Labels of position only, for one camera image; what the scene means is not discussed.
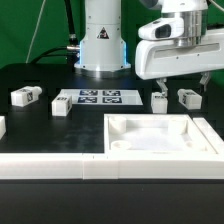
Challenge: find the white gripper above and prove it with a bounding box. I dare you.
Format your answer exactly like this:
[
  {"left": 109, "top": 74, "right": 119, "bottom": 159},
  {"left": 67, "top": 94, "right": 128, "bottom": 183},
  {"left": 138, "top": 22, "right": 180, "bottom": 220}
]
[{"left": 135, "top": 18, "right": 224, "bottom": 97}]

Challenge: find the white square tabletop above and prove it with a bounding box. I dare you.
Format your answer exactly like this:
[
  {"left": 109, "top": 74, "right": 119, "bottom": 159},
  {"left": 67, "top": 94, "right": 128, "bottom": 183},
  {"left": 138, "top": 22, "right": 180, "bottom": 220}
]
[{"left": 104, "top": 114, "right": 217, "bottom": 155}]

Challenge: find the black cable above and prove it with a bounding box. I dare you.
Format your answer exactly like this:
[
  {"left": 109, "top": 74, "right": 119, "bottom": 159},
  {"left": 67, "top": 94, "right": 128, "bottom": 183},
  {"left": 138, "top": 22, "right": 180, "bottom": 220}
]
[{"left": 29, "top": 0, "right": 82, "bottom": 64}]

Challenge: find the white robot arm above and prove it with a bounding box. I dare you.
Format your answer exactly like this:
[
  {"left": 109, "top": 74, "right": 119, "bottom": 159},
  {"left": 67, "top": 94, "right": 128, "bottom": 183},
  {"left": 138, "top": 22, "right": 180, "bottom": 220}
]
[{"left": 74, "top": 0, "right": 224, "bottom": 92}]

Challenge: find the white U-shaped obstacle fence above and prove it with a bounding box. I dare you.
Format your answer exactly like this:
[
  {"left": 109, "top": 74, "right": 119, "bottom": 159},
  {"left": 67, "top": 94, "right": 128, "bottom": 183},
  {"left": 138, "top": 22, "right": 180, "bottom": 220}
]
[{"left": 0, "top": 118, "right": 224, "bottom": 179}]

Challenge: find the white marker sheet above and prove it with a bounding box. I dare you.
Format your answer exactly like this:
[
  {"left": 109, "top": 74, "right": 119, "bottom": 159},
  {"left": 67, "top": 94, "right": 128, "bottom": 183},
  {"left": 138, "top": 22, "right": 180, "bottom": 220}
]
[{"left": 60, "top": 89, "right": 143, "bottom": 106}]

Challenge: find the white thin cable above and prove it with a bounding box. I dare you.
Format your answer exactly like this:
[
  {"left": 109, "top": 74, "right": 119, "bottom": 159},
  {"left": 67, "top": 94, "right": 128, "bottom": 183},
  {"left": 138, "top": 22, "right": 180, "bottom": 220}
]
[{"left": 25, "top": 0, "right": 47, "bottom": 64}]

